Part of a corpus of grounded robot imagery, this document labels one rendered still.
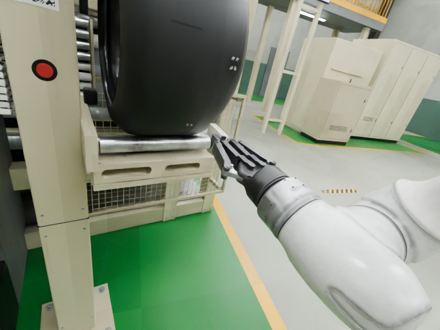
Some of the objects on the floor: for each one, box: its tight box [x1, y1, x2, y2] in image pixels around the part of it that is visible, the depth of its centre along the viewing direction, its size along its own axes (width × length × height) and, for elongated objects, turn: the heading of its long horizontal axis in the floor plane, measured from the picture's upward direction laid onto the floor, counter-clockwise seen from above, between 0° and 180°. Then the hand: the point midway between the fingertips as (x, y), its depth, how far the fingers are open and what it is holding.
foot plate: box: [40, 283, 115, 330], centre depth 99 cm, size 27×27×2 cm
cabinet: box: [301, 77, 373, 145], centre depth 476 cm, size 90×56×125 cm, turn 87°
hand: (217, 135), depth 50 cm, fingers closed
